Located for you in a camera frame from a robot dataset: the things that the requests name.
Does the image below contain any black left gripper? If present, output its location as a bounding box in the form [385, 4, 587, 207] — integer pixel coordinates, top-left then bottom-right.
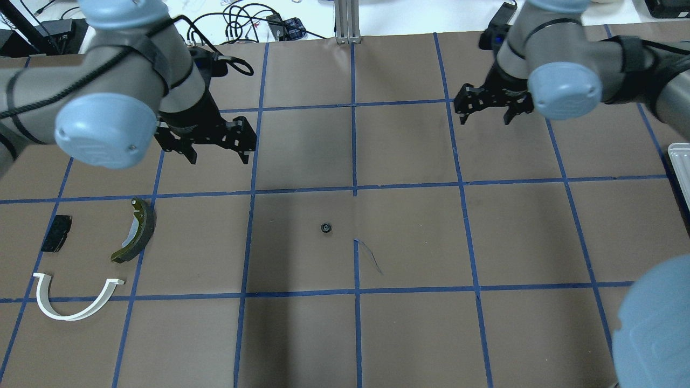
[154, 83, 257, 165]

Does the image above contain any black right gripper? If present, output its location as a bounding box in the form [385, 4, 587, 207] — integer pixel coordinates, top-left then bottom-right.
[454, 63, 534, 125]

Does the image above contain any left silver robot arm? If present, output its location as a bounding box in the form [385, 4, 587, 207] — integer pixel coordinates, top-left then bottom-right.
[1, 1, 257, 175]

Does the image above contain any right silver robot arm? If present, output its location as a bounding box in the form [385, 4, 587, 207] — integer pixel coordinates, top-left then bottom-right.
[453, 1, 689, 387]

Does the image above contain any green curved brake shoe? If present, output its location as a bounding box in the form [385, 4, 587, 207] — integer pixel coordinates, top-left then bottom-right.
[111, 197, 157, 264]

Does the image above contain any black brake pad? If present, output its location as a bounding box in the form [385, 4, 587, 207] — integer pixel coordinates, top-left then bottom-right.
[41, 214, 72, 253]

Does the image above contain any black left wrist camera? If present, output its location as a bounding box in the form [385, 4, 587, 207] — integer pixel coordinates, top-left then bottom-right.
[188, 46, 229, 82]

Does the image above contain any aluminium frame post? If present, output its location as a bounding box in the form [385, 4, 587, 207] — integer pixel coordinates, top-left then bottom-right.
[333, 0, 362, 45]

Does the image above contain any white curved plastic bracket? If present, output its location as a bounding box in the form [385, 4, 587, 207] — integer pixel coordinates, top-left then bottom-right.
[32, 272, 126, 322]

